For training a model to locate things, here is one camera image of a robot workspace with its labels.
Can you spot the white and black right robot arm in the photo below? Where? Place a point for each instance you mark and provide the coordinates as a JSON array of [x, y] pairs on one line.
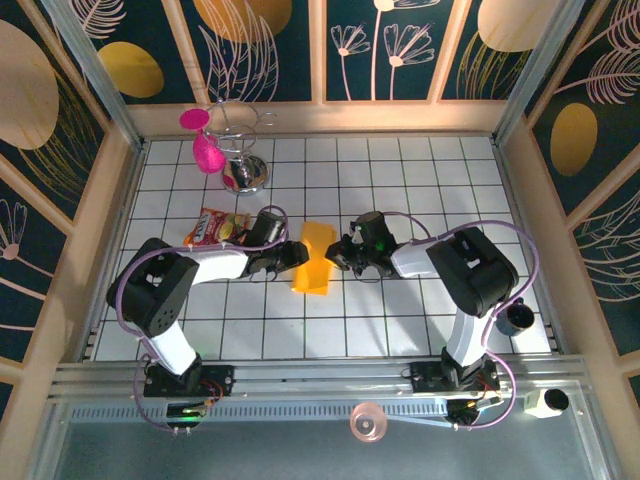
[[475, 275]]

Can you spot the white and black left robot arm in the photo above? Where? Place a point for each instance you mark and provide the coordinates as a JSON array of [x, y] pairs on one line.
[[150, 295]]

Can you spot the colourful snack bag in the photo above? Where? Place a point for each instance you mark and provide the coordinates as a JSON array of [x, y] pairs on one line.
[[215, 227]]

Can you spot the pink plastic goblet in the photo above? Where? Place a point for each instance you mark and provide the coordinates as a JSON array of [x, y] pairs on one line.
[[207, 157]]

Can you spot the dark mug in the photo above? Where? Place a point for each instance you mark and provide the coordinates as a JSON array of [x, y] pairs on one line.
[[520, 318]]

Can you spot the clear pink round disc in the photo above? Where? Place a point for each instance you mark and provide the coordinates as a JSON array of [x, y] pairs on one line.
[[368, 422]]

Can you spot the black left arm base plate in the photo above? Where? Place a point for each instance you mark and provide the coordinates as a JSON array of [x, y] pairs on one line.
[[220, 380]]

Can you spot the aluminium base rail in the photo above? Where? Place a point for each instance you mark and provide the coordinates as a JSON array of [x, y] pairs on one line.
[[320, 375]]

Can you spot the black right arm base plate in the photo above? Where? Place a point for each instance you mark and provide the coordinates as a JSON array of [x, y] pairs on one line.
[[425, 377]]

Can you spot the white cube camera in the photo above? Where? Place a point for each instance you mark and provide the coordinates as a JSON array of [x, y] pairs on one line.
[[537, 404]]

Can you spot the aluminium frame post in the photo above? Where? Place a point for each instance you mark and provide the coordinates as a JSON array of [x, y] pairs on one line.
[[95, 75], [537, 70]]

